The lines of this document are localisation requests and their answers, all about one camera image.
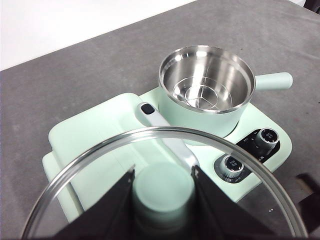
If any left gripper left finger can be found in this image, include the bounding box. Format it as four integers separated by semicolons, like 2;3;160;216
53;167;137;240

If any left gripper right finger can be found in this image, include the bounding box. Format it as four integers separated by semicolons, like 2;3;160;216
191;167;276;240

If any glass pot lid green knob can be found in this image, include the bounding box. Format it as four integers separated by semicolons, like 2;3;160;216
21;126;310;240

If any mint green steamer pot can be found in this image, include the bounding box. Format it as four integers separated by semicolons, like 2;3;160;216
157;44;294;133

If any mint green breakfast maker base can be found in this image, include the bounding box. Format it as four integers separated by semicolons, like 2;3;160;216
41;88;293;221

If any silver control knob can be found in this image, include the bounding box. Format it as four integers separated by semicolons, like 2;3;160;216
221;154;245;176
254;127;279;145

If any mint green griddle cover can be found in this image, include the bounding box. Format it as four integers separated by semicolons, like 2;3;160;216
47;92;198;216

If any silver griddle cover handle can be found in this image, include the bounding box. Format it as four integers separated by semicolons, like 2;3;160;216
136;102;201;174

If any steel wire steamer rack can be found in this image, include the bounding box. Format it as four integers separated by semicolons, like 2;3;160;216
172;83;232;111

